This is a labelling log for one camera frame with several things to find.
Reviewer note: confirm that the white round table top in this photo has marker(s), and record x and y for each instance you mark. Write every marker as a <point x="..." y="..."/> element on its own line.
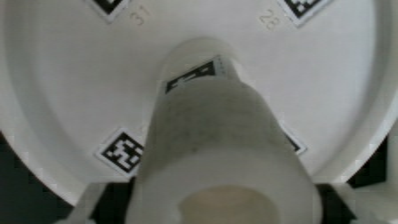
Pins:
<point x="83" y="52"/>

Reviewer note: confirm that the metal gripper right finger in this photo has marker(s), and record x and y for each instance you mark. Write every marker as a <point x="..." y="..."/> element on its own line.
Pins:
<point x="358" y="205"/>

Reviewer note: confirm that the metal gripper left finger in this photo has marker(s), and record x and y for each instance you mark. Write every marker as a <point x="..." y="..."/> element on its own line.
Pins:
<point x="102" y="204"/>

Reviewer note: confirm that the white cylindrical table leg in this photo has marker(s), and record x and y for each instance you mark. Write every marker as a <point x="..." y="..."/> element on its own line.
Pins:
<point x="221" y="175"/>

